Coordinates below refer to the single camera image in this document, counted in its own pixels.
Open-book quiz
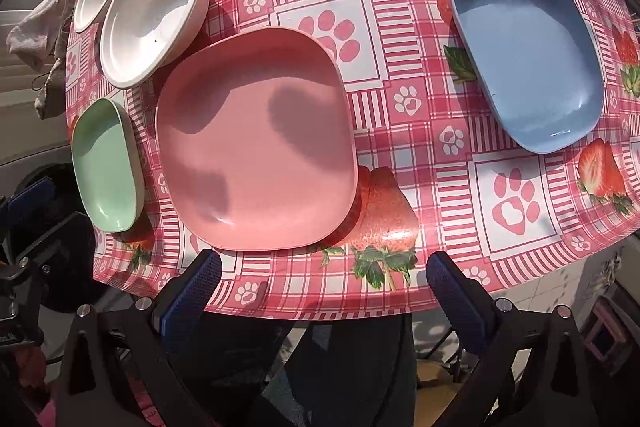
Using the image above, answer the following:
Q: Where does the pink square plate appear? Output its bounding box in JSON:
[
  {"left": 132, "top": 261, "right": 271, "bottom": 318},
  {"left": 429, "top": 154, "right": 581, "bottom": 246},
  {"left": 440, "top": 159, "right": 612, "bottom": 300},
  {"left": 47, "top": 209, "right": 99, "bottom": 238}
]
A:
[{"left": 155, "top": 27, "right": 358, "bottom": 251}]

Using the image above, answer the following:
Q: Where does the white paper bowl large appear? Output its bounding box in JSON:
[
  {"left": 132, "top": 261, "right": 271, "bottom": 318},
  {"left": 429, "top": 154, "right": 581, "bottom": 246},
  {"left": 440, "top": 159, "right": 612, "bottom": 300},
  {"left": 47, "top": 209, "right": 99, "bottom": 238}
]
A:
[{"left": 99, "top": 0, "right": 209, "bottom": 90}]

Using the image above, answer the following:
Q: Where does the blue square plate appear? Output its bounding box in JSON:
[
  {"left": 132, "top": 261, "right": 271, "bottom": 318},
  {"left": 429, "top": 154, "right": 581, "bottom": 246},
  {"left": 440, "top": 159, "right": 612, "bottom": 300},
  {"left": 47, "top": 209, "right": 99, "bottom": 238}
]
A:
[{"left": 450, "top": 0, "right": 604, "bottom": 154}]

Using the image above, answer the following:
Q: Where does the white washing machine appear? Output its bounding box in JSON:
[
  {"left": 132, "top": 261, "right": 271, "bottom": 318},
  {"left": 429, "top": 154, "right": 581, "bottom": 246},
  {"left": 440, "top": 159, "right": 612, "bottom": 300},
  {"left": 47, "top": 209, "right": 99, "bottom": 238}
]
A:
[{"left": 1, "top": 43, "right": 102, "bottom": 312}]

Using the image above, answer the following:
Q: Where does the green square plate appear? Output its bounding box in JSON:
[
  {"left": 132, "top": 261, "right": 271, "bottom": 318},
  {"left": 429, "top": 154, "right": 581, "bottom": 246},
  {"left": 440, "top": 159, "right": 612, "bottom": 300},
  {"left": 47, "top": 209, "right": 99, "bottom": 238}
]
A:
[{"left": 70, "top": 98, "right": 144, "bottom": 233}]

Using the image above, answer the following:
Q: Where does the white towel on rack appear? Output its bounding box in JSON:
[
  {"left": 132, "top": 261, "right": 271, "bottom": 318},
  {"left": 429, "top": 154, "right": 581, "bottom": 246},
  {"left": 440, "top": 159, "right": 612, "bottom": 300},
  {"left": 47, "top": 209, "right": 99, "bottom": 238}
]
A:
[{"left": 6, "top": 0, "right": 76, "bottom": 120}]

